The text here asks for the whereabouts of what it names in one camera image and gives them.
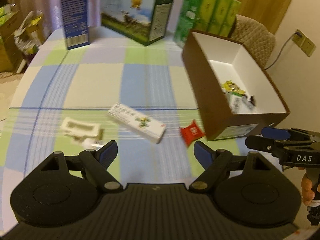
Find yellow chestnut snack pouch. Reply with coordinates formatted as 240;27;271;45
222;80;246;96

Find clear plastic case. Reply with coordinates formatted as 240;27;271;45
241;95;256;113

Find green white throat spray box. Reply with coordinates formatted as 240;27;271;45
226;92;246;114

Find person right hand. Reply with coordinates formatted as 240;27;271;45
301;174;315;206

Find red snack packet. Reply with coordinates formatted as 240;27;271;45
180;120;205;147

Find white plastic hook holder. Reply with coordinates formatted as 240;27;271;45
60;117;102;148

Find black small object in box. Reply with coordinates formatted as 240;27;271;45
249;96;256;107

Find brown cardboard storage box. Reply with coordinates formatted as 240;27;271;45
182;30;290;141

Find white ointment box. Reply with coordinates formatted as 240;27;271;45
107;102;167;144

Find checkered bed sheet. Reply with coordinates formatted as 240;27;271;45
1;27;245;232

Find beige quilted chair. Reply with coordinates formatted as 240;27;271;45
229;15;276;67

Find green tissue pack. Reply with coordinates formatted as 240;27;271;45
174;0;241;48

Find brown cardboard boxes pile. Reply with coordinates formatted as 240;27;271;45
1;4;48;72

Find green landscape gift box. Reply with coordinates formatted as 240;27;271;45
100;0;174;46

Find blue tall carton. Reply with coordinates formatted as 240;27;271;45
61;0;89;50

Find grey power cable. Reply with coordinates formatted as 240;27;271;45
263;31;299;71

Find wall power socket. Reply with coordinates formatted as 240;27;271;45
292;29;316;57

